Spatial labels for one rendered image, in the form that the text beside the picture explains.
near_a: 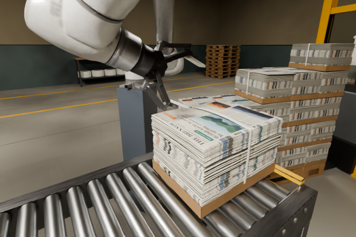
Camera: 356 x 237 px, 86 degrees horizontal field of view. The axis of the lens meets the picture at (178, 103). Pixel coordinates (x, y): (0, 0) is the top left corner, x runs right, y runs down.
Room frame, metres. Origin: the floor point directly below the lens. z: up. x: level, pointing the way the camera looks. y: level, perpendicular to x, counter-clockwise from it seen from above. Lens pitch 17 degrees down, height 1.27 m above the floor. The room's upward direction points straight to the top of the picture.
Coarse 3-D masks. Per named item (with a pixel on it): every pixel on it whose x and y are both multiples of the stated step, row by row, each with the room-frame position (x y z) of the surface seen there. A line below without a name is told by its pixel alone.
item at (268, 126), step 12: (216, 108) 0.73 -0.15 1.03; (228, 108) 0.72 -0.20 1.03; (240, 108) 0.72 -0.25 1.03; (252, 108) 0.72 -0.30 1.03; (240, 120) 0.60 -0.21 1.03; (252, 120) 0.60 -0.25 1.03; (264, 120) 0.60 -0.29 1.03; (276, 120) 0.61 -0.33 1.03; (264, 132) 0.57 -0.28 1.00; (276, 132) 0.61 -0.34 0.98; (264, 144) 0.58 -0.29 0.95; (276, 144) 0.62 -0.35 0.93; (264, 156) 0.59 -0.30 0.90; (252, 168) 0.56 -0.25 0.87
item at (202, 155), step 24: (168, 120) 0.60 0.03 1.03; (192, 120) 0.60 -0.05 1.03; (168, 144) 0.56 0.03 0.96; (192, 144) 0.46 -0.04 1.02; (216, 144) 0.44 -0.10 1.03; (240, 144) 0.50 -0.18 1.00; (168, 168) 0.57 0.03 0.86; (192, 168) 0.46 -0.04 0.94; (216, 168) 0.45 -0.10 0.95; (192, 192) 0.46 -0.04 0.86; (216, 192) 0.46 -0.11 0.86
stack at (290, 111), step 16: (224, 96) 1.69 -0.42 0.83; (240, 96) 1.69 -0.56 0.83; (272, 112) 1.47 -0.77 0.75; (288, 112) 1.52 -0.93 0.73; (304, 112) 1.57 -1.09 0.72; (288, 128) 1.53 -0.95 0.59; (304, 128) 1.58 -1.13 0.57; (288, 144) 1.54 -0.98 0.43; (288, 160) 1.54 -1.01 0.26; (304, 160) 1.60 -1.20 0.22; (272, 176) 1.50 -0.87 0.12
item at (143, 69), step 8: (144, 48) 0.47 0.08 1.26; (144, 56) 0.45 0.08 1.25; (152, 56) 0.47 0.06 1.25; (160, 56) 0.51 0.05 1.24; (144, 64) 0.45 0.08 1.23; (152, 64) 0.46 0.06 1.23; (136, 72) 0.47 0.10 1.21; (144, 72) 0.46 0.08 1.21; (152, 72) 0.49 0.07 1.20; (160, 72) 0.51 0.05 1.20; (152, 80) 0.49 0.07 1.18
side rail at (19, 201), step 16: (128, 160) 0.72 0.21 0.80; (144, 160) 0.72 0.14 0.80; (80, 176) 0.61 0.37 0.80; (96, 176) 0.61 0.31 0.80; (160, 176) 0.76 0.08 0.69; (32, 192) 0.53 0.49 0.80; (48, 192) 0.53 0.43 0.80; (64, 192) 0.54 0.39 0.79; (0, 208) 0.46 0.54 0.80; (16, 208) 0.47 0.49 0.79; (64, 208) 0.54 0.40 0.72
